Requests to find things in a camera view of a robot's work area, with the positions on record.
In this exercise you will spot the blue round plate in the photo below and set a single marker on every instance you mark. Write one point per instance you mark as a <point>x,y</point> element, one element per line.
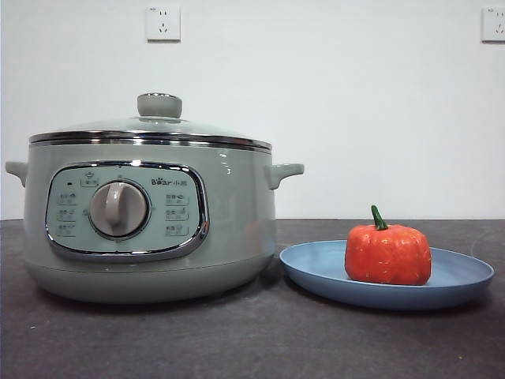
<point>315,264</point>

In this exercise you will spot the pale green electric steamer pot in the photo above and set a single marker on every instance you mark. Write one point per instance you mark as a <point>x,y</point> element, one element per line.
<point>236,221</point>

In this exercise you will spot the orange pumpkin with green stem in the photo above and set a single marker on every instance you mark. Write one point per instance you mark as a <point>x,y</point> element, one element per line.
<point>386,256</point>

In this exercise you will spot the glass lid with green knob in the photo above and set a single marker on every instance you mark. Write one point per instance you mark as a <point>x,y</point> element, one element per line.
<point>159,106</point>

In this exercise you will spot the white wall socket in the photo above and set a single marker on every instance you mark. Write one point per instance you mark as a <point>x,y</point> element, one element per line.
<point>163,23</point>
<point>494,24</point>

